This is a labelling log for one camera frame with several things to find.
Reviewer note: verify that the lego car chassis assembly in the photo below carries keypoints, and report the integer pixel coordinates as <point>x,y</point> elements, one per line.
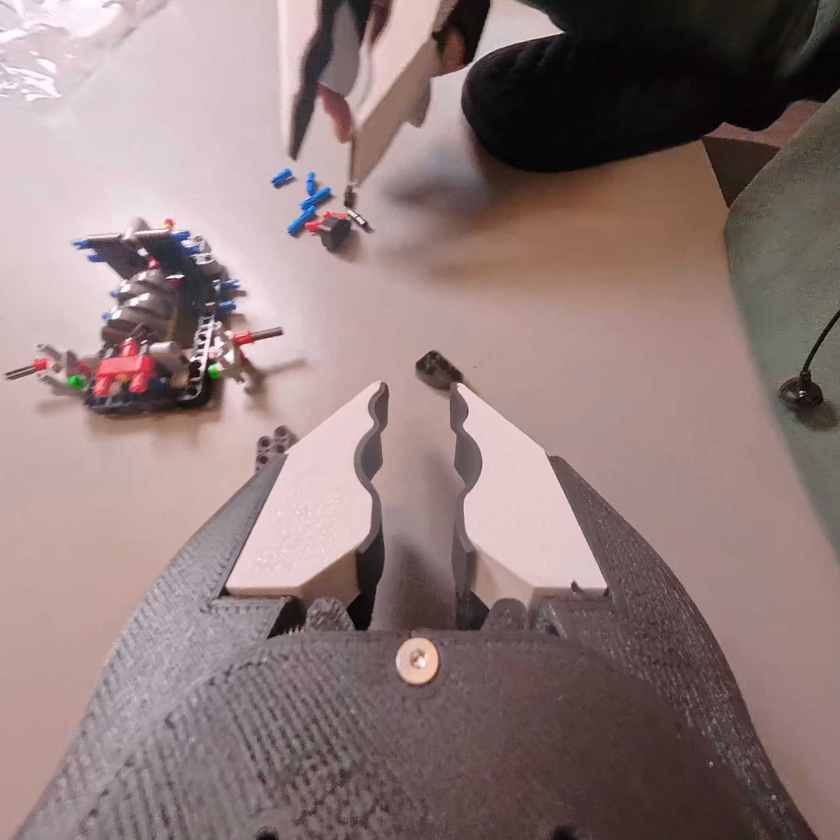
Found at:
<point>151,308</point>

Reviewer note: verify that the black rounded lego beam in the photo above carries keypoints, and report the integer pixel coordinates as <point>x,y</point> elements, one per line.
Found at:
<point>438,369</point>

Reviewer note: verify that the clear plastic bag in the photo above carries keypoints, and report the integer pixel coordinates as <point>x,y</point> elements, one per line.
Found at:
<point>39,52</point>

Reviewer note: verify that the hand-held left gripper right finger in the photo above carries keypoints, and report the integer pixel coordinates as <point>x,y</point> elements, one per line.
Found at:
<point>525,525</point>

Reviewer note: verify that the red lego pin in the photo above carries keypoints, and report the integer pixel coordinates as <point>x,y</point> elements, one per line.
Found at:
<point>315,224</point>

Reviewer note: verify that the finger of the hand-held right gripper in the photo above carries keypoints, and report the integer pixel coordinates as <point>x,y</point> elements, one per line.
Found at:
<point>394,85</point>
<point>292,65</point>

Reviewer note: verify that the black double lego beam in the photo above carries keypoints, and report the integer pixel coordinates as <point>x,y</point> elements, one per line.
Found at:
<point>272,445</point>

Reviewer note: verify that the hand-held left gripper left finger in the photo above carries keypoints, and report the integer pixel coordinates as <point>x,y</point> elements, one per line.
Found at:
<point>308,518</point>

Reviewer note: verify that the black curved lego piece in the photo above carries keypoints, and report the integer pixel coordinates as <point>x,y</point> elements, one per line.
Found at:
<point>336,233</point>

